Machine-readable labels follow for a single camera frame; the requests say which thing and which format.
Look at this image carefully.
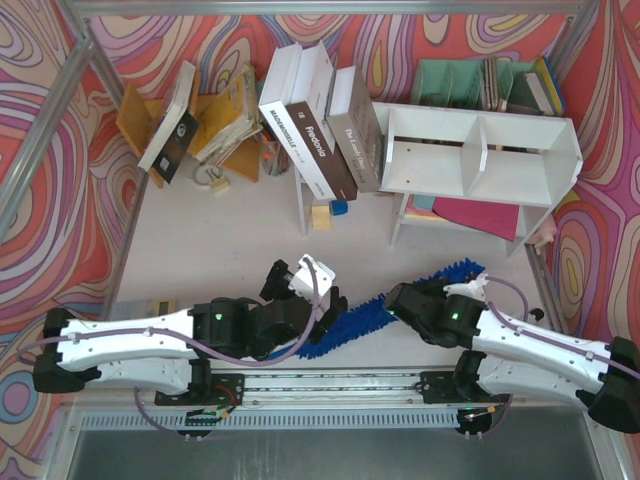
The blue microfiber duster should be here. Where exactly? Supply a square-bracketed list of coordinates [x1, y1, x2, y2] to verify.
[296, 258, 485, 359]

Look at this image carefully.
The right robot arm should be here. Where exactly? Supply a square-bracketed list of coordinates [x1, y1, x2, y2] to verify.
[384, 274, 639, 434]

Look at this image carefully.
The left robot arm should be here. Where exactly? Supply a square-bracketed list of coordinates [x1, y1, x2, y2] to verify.
[32, 255, 348, 401]

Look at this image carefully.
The white bookshelf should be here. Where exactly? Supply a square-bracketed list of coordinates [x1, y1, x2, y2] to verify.
[294, 102, 584, 259]

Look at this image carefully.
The wooden block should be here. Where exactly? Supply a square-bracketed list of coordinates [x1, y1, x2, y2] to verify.
[311, 205, 332, 231]

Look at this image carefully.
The blue cube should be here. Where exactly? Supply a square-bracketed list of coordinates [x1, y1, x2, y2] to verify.
[329, 200, 349, 216]

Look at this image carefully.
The pink folder stack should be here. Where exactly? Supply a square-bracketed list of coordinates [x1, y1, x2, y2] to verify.
[405, 195, 520, 241]

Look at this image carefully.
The clear pencil cup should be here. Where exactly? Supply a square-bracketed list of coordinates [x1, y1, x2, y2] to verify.
[260, 133, 290, 177]

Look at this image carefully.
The calculator with blue cross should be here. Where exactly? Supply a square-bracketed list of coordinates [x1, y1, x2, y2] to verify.
[110, 297, 179, 319]

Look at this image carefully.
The pink toy figure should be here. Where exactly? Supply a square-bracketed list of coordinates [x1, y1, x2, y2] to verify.
[526, 215, 557, 255]

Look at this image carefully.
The stack of worn books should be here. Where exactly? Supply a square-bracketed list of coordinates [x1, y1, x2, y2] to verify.
[193, 63, 261, 166]

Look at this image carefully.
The white black leaning book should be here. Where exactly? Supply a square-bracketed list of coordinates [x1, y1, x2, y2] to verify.
[138, 61, 199, 184]

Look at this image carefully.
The taupe Lonely Ones book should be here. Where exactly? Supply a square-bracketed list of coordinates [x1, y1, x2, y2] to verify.
[326, 65, 384, 193]

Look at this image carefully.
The white Mademoiselle book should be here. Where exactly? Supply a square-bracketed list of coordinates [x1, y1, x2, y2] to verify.
[256, 45, 334, 202]

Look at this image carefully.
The brown Fredonia book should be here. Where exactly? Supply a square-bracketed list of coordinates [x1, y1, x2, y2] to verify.
[286, 41, 358, 201]

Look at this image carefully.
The yellow wooden zigzag shelf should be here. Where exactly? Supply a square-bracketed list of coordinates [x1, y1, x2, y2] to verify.
[116, 69, 262, 187]

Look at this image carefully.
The green file organizer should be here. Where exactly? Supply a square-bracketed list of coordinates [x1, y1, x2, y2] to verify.
[410, 59, 542, 115]

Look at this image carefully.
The blue yellow book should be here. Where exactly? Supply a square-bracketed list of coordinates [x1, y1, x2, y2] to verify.
[526, 56, 566, 116]

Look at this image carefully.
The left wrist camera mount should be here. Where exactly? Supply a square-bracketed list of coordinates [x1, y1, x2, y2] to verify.
[288, 254, 336, 303]

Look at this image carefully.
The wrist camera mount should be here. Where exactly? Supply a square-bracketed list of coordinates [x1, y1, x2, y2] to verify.
[443, 273, 489, 302]
[288, 254, 336, 303]

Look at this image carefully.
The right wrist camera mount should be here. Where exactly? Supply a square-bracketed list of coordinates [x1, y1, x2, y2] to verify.
[443, 273, 489, 302]

